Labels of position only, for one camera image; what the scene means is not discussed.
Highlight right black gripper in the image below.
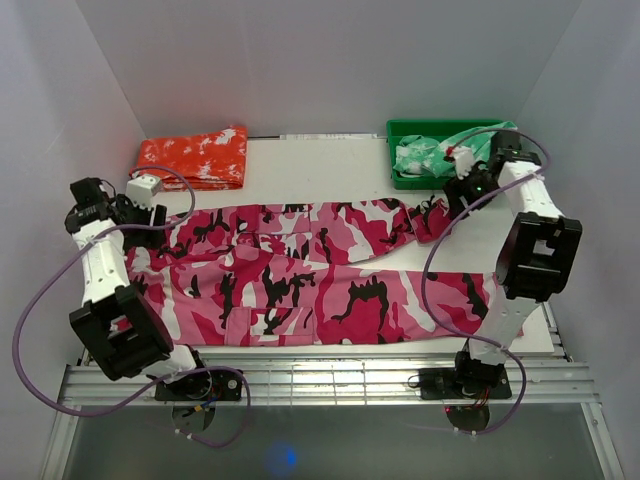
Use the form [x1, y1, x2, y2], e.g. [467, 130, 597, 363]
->
[440, 162, 501, 220]

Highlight pink camouflage trousers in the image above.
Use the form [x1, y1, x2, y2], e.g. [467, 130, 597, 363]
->
[126, 198, 497, 347]

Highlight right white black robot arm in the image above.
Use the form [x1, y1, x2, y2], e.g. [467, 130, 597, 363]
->
[444, 128, 583, 399]

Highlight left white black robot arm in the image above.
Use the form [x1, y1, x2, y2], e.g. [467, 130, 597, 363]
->
[65, 174, 212, 400]

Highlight green tie-dye trousers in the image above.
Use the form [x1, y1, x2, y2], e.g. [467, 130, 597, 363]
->
[393, 121, 517, 178]

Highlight folded orange white trousers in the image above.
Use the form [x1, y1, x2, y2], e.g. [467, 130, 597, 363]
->
[136, 126, 248, 191]

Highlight green plastic bin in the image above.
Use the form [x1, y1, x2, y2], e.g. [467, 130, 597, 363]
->
[387, 119, 506, 191]

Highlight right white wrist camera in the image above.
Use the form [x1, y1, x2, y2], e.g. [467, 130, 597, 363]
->
[444, 146, 476, 180]

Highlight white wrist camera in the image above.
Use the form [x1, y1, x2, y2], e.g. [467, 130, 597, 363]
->
[125, 174, 162, 210]
[444, 146, 476, 180]

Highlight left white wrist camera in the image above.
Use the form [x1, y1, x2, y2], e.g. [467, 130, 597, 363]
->
[125, 174, 162, 210]

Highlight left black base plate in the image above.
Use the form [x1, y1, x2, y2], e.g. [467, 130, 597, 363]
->
[154, 369, 242, 403]

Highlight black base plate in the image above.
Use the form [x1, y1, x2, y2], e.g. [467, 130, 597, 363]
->
[417, 368, 512, 400]
[154, 369, 242, 403]

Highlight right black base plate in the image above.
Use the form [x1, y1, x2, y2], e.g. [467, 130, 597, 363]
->
[417, 368, 512, 400]

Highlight aluminium frame rail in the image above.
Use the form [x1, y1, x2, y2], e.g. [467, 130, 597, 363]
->
[60, 358, 600, 406]

